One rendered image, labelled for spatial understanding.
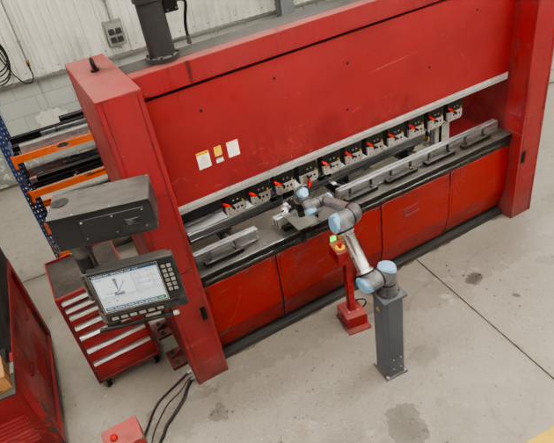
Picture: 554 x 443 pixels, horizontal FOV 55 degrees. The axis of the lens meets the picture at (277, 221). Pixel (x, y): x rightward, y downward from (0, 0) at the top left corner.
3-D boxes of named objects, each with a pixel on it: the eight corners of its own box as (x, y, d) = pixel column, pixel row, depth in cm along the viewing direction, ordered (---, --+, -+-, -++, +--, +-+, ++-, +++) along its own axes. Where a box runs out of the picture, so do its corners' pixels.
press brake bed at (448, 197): (223, 360, 420) (199, 283, 372) (213, 344, 436) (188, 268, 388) (502, 214, 515) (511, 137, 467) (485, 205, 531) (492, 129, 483)
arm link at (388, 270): (401, 280, 339) (400, 265, 331) (384, 290, 334) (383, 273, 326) (388, 271, 348) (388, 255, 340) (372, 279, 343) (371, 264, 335)
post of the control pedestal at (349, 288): (349, 311, 426) (345, 260, 395) (346, 307, 431) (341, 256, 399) (355, 309, 427) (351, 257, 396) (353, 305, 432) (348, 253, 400)
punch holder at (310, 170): (301, 185, 390) (298, 166, 381) (295, 181, 396) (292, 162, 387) (318, 178, 395) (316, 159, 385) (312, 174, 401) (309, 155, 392)
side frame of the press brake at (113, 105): (199, 385, 405) (94, 103, 271) (164, 319, 469) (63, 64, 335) (229, 369, 413) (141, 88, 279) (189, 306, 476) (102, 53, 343)
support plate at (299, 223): (298, 231, 377) (298, 229, 377) (280, 214, 397) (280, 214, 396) (320, 221, 383) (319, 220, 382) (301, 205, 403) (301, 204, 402)
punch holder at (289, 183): (277, 196, 384) (273, 177, 374) (272, 191, 390) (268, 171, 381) (295, 188, 389) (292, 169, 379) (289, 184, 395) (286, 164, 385)
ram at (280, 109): (174, 217, 351) (138, 105, 304) (171, 212, 357) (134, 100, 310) (507, 78, 446) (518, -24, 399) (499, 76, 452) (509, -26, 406)
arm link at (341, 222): (389, 285, 330) (351, 205, 329) (369, 296, 325) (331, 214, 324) (379, 286, 341) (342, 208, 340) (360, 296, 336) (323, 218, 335)
